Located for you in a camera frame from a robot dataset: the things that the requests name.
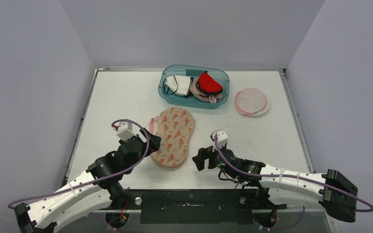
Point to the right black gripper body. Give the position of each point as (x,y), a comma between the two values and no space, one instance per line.
(206,156)

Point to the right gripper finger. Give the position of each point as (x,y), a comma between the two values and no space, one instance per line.
(207,152)
(199,161)

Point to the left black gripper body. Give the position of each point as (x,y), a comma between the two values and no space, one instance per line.
(152,147)

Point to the floral beige laundry bag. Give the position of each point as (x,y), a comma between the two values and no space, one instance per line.
(174,126)

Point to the beige bra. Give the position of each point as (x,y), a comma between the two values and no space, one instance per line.
(196,92)

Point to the white mesh laundry bag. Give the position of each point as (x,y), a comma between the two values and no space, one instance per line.
(251,102)

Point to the red bra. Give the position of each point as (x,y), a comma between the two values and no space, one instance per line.
(208,85)

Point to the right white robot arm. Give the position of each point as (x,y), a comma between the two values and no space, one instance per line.
(330,191)

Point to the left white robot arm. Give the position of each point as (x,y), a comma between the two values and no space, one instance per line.
(97,187)

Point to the white bra with black trim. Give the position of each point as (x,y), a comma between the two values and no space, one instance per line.
(177,85)

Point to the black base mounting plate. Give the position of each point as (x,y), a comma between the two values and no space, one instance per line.
(199,206)

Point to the teal plastic bin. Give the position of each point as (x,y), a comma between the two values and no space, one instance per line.
(174,71)

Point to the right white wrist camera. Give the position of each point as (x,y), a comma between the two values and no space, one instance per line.
(219,138)

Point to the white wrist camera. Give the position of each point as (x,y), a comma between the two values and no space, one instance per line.
(125,131)
(219,138)

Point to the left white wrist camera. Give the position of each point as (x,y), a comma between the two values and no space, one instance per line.
(125,131)

